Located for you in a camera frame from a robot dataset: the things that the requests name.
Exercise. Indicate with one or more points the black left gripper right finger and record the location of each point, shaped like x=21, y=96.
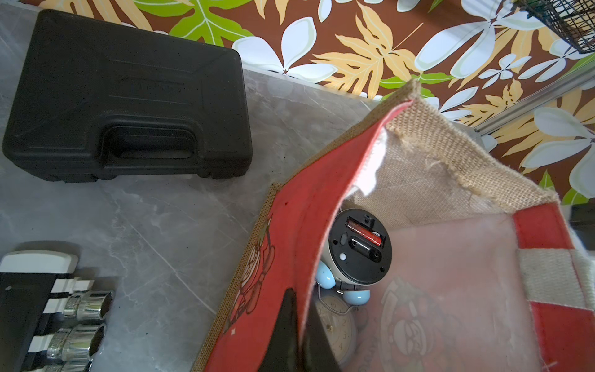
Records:
x=317, y=355

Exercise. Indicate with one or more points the light blue bell alarm clock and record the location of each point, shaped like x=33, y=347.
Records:
x=356, y=254

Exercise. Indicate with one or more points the black plastic tool case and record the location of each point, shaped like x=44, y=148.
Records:
x=97, y=100

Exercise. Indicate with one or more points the burlap red Christmas canvas bag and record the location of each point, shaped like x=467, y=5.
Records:
x=486, y=273

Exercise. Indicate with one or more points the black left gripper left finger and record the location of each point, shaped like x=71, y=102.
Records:
x=282, y=351

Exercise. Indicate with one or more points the socket set rail holder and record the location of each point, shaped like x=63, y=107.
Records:
x=51, y=320

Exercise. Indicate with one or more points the black wire wall basket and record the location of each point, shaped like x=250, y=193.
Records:
x=571, y=20

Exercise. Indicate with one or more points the clear round alarm clock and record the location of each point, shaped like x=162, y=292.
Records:
x=339, y=324

